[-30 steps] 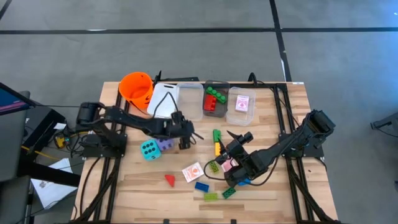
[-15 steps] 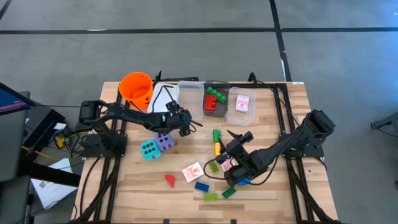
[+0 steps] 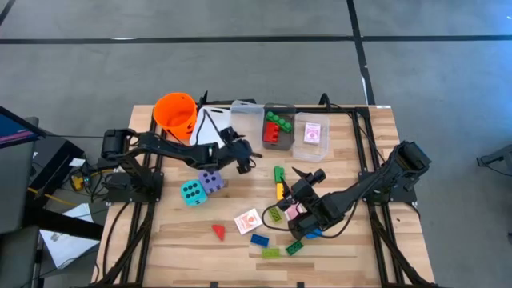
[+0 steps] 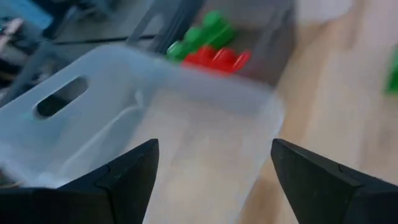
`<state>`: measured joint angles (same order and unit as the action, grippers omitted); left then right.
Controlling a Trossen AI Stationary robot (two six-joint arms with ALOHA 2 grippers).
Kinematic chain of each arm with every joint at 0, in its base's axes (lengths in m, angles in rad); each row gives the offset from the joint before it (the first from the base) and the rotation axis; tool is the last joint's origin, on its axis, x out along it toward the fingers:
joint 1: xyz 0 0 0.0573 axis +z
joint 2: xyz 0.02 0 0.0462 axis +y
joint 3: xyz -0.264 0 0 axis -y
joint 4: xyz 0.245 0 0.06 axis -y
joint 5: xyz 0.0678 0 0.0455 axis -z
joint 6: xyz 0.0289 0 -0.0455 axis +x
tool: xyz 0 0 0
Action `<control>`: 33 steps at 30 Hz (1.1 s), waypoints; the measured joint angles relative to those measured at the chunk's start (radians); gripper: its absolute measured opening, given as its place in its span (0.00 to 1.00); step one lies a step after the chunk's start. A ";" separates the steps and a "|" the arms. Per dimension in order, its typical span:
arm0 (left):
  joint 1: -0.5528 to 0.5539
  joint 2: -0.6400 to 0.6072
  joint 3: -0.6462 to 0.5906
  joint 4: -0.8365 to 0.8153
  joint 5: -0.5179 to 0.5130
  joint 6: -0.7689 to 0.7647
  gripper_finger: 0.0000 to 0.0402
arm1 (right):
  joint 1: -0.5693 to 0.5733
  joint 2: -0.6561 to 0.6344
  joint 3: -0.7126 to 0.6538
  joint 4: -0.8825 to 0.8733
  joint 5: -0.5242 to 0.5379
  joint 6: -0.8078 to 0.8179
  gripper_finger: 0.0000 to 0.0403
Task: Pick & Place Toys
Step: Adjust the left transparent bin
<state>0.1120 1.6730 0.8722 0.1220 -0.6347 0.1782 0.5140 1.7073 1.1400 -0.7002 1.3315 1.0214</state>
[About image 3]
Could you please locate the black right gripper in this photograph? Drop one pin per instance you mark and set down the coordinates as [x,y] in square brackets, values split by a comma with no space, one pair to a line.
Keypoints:
[306,196]

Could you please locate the blue flat toy brick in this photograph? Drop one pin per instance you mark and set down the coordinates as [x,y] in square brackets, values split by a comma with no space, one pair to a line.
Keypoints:
[259,240]

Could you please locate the small green toy brick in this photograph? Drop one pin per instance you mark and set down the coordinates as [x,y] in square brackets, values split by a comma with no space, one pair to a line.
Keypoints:
[279,174]

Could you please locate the white paper sheet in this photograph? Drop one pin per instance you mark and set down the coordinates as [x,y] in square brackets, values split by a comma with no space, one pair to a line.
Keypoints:
[78,212]
[64,248]

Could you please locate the long green toy brick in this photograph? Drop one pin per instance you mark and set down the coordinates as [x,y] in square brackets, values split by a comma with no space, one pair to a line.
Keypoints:
[280,121]

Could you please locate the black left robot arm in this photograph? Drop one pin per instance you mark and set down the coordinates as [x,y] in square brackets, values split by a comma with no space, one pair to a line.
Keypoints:
[172,150]

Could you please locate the teal foam dice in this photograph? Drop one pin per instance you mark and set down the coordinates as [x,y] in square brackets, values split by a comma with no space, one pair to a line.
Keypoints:
[194,193]

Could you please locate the yellow toy brick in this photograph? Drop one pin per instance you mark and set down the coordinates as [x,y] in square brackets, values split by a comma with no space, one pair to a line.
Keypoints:
[280,192]

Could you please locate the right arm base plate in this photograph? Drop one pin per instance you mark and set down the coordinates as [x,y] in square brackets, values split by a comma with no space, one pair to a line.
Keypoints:
[404,194]

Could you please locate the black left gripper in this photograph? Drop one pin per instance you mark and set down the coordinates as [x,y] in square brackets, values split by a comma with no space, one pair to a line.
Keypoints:
[236,152]

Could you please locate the white opaque plastic bin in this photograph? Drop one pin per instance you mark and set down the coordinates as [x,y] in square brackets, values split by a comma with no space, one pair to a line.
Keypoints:
[198,134]

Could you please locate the black equipment box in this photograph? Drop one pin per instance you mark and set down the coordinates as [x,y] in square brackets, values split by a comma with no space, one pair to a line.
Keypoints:
[56,154]

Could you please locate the lime flat toy brick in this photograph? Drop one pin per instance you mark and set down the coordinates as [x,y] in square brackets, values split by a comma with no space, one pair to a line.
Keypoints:
[271,253]

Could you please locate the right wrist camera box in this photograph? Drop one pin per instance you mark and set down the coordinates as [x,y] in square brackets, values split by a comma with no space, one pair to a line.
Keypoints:
[318,176]

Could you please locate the smoky grey plastic bin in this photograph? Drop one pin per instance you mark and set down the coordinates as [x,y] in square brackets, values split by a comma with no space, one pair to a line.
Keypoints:
[280,145]

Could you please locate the grey furniture leg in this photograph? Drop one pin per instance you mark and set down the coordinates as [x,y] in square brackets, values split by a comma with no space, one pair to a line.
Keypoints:
[498,156]

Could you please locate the pink playing card deck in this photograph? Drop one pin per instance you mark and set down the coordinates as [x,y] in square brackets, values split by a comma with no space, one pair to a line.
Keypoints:
[293,212]

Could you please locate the purple foam dice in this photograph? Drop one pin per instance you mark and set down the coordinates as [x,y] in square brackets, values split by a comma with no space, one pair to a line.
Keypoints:
[211,182]

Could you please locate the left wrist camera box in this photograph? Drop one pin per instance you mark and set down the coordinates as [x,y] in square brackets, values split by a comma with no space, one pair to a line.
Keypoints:
[228,134]

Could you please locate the lilac playing card deck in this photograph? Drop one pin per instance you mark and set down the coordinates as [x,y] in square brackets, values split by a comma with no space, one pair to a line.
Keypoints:
[312,133]

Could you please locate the lime toy brick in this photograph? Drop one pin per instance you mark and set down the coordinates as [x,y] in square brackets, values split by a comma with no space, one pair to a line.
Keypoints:
[271,253]
[274,214]

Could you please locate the dark green brick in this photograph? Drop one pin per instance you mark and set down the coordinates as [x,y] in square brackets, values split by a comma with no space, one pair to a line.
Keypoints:
[294,248]

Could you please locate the computer monitor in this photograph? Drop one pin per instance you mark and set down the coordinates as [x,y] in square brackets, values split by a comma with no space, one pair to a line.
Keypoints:
[12,130]

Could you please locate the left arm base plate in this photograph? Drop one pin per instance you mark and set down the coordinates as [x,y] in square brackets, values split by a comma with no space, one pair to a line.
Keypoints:
[132,196]

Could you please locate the orange pumpkin face bucket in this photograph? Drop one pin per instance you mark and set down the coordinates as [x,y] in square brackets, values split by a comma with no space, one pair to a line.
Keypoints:
[172,114]

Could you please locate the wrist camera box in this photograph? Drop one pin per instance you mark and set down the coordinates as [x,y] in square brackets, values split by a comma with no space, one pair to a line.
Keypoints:
[228,134]
[318,176]

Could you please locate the clear plastic bin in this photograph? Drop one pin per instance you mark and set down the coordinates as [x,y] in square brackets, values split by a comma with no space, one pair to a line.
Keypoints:
[304,153]
[248,122]

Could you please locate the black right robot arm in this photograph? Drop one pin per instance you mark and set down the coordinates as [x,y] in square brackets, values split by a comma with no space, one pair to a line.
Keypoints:
[372,182]

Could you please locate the red triangle block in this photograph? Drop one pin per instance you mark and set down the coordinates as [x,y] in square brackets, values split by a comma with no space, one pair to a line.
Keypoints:
[218,232]

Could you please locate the orange-red playing card deck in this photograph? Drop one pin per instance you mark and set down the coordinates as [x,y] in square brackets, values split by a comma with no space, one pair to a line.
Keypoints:
[248,221]

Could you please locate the yellow connector box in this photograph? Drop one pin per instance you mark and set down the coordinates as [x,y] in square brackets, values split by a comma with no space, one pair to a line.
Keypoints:
[77,182]

